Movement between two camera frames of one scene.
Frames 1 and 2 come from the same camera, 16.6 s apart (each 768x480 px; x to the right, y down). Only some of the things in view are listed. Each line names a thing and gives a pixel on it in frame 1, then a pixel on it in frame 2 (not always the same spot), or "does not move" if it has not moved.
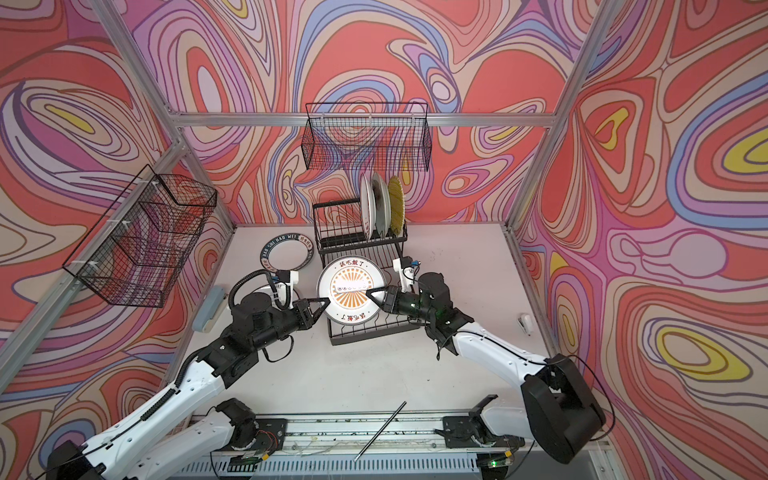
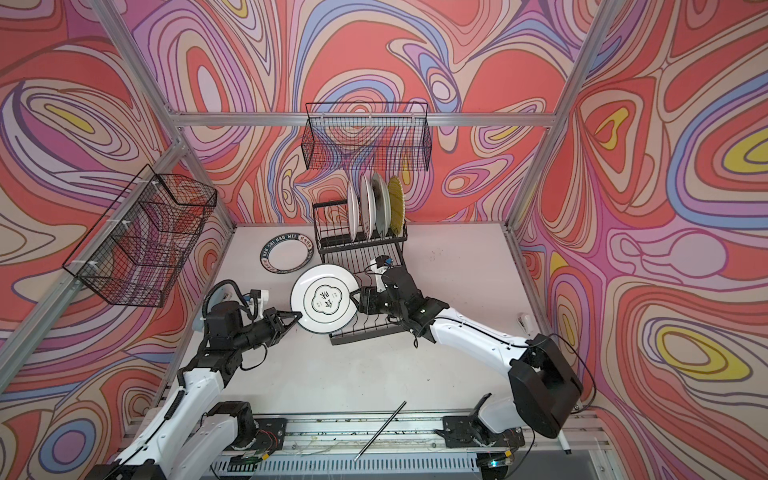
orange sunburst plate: [368, 206] does not move
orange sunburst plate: [345, 281] -> [353, 213]
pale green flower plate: [382, 204] does not move
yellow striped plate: [397, 205] does not move
